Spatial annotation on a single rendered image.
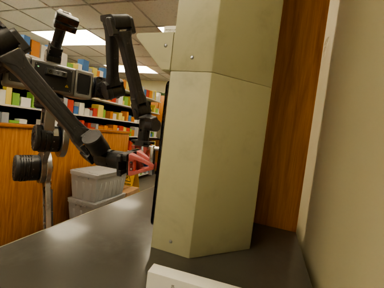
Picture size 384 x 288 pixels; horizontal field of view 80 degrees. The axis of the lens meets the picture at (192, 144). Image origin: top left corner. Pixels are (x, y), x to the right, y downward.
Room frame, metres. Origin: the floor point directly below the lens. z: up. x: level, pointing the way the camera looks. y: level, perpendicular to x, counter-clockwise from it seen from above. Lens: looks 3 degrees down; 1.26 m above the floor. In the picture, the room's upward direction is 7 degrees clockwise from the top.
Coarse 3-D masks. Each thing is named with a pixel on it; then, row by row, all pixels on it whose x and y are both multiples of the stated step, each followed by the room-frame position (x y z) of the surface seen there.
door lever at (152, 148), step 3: (150, 147) 0.66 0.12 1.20; (153, 147) 0.66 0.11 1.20; (156, 147) 0.66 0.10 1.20; (150, 150) 0.66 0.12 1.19; (153, 150) 0.66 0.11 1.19; (156, 150) 0.66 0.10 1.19; (150, 153) 0.66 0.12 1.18; (153, 153) 0.66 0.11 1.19; (150, 156) 0.66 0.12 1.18; (153, 156) 0.66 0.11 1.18; (150, 159) 0.66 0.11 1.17; (153, 159) 0.66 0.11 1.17; (153, 162) 0.67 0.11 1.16; (150, 171) 0.67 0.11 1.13; (153, 171) 0.67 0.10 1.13; (150, 174) 0.67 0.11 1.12; (153, 174) 0.67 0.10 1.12
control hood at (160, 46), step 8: (168, 32) 0.61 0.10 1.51; (144, 40) 0.63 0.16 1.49; (152, 40) 0.62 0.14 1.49; (160, 40) 0.61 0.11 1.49; (168, 40) 0.61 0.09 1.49; (152, 48) 0.62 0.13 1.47; (160, 48) 0.61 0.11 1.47; (168, 48) 0.60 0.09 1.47; (152, 56) 0.62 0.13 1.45; (160, 56) 0.61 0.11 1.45; (168, 56) 0.60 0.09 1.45; (160, 64) 0.61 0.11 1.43; (168, 64) 0.60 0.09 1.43; (168, 72) 0.62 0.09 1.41
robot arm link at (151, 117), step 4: (136, 112) 1.08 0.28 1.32; (136, 116) 1.09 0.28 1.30; (144, 116) 1.11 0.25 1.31; (148, 116) 1.09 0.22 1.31; (152, 116) 1.08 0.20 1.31; (148, 120) 1.07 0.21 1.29; (152, 120) 1.05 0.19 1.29; (156, 120) 1.07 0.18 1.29; (148, 124) 1.06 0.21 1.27; (152, 124) 1.05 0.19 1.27; (156, 124) 1.07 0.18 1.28; (160, 124) 1.08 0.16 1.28; (148, 128) 1.07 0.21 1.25; (152, 128) 1.05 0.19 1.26; (156, 128) 1.07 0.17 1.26; (160, 128) 1.08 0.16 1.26
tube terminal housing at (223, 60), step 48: (192, 0) 0.59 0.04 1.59; (240, 0) 0.59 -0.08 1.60; (192, 48) 0.58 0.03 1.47; (240, 48) 0.60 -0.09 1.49; (192, 96) 0.58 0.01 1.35; (240, 96) 0.61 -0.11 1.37; (192, 144) 0.57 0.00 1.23; (240, 144) 0.62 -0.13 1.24; (192, 192) 0.57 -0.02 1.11; (240, 192) 0.63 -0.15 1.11; (192, 240) 0.57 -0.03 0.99; (240, 240) 0.64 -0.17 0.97
